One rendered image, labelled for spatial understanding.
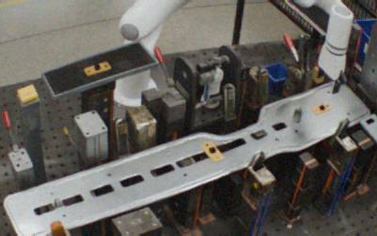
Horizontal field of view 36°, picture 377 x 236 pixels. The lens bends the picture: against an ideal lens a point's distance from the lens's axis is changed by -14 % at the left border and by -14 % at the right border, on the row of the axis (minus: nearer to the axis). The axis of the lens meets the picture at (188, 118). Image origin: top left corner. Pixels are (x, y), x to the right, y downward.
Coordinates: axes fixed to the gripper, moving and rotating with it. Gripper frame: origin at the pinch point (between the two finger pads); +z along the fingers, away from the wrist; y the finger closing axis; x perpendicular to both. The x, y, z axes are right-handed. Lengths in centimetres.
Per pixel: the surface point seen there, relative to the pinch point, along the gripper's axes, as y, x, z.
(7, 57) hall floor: -211, -62, 112
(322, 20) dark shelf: -43, 38, 9
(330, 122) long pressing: 7.2, -1.3, 11.9
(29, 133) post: -31, -97, 10
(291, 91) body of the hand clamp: -14.9, -2.9, 14.7
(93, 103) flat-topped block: -30, -73, 6
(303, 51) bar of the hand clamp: -15.0, -0.5, -3.3
